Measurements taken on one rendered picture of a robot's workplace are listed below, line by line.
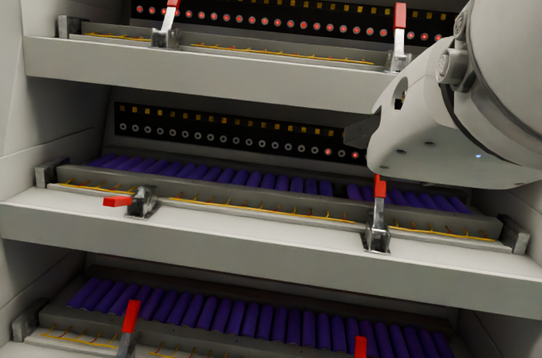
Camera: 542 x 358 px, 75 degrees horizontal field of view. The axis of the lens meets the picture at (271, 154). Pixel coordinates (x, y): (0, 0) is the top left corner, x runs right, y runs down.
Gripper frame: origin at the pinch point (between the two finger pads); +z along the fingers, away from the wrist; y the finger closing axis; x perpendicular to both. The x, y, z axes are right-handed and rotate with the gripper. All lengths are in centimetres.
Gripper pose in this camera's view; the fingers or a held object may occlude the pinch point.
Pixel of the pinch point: (411, 161)
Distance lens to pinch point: 32.5
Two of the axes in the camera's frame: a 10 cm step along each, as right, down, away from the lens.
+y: 9.9, 1.2, -0.7
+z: 0.4, 2.5, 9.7
